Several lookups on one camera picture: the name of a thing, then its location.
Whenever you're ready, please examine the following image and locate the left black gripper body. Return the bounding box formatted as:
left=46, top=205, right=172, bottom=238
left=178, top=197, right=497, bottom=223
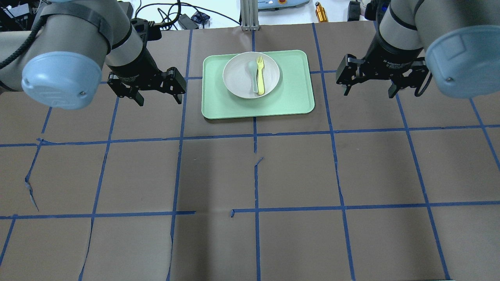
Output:
left=108, top=50, right=165, bottom=93

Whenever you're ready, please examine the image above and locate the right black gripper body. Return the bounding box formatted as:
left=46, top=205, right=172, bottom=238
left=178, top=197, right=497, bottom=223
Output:
left=352, top=37, right=430, bottom=83

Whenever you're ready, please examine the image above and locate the white round plate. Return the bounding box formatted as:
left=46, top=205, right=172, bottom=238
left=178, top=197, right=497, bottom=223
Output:
left=223, top=52, right=281, bottom=99

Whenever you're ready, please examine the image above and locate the pale green plastic spoon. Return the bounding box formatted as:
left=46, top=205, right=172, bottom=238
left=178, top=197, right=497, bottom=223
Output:
left=247, top=60, right=258, bottom=94

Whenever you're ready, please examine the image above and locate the yellow plastic fork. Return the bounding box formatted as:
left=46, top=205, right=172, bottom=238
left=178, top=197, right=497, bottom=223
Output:
left=256, top=56, right=265, bottom=96

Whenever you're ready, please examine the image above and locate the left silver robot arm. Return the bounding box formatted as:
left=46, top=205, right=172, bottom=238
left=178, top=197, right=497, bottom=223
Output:
left=0, top=0, right=186, bottom=110

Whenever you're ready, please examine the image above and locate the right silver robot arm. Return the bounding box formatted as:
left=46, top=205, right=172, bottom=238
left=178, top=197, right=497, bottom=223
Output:
left=336, top=0, right=500, bottom=98

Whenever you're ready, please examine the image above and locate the light green plastic tray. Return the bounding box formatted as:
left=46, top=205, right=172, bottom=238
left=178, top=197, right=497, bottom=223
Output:
left=201, top=50, right=315, bottom=119

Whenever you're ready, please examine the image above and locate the aluminium frame post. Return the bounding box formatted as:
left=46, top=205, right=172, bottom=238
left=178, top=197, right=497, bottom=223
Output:
left=240, top=0, right=260, bottom=31

